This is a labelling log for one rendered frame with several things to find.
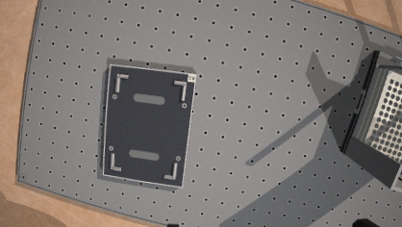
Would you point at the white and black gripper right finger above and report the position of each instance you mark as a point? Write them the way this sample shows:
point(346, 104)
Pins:
point(364, 223)

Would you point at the grey flat base plate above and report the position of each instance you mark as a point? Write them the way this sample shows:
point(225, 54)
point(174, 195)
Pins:
point(277, 85)

